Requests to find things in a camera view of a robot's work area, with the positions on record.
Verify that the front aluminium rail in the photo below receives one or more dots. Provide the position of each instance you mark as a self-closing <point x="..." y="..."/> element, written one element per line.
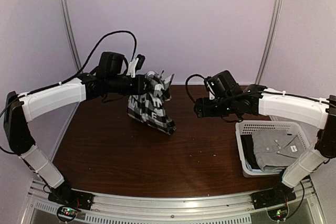
<point x="234" y="208"/>

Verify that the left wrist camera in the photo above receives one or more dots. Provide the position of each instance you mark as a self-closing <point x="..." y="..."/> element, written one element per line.
<point x="135" y="65"/>

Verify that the left circuit board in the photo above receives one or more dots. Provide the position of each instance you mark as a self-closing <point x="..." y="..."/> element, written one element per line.
<point x="65" y="213"/>

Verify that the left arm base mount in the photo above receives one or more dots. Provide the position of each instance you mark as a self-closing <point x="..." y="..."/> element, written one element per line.
<point x="71" y="198"/>

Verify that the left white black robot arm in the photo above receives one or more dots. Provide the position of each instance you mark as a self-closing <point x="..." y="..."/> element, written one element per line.
<point x="20" y="109"/>

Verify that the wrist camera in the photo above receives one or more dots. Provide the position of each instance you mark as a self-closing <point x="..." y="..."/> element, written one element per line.
<point x="209" y="88"/>
<point x="135" y="65"/>

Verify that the grey button shirt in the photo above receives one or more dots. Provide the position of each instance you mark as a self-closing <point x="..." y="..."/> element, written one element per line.
<point x="275" y="150"/>

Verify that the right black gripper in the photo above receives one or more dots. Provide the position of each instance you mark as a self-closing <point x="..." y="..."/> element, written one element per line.
<point x="203" y="109"/>

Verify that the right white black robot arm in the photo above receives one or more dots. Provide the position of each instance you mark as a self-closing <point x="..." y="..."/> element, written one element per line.
<point x="226" y="97"/>

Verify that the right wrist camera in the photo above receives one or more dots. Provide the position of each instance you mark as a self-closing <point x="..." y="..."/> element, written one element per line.
<point x="209" y="88"/>

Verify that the black folded shirt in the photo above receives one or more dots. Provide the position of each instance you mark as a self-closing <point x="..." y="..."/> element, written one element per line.
<point x="248" y="149"/>

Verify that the white plastic laundry basket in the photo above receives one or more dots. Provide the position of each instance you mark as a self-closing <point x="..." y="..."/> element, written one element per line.
<point x="247" y="127"/>

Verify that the black white plaid shirt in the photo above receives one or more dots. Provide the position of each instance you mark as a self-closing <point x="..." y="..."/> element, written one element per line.
<point x="149" y="108"/>

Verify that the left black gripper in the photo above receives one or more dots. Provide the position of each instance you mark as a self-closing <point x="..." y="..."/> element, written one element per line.
<point x="138" y="90"/>

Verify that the right circuit board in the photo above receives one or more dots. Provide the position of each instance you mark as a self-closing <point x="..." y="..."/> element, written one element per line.
<point x="278" y="214"/>

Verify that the right aluminium frame post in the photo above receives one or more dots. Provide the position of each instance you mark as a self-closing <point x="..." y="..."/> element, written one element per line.
<point x="275" y="15"/>

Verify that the aluminium frame post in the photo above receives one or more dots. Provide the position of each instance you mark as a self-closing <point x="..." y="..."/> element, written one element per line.
<point x="275" y="15"/>
<point x="70" y="34"/>

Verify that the left aluminium frame post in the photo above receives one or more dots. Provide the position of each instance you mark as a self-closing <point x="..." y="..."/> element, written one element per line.
<point x="70" y="34"/>

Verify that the circuit board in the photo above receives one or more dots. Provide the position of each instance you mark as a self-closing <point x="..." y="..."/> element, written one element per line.
<point x="278" y="214"/>
<point x="65" y="213"/>

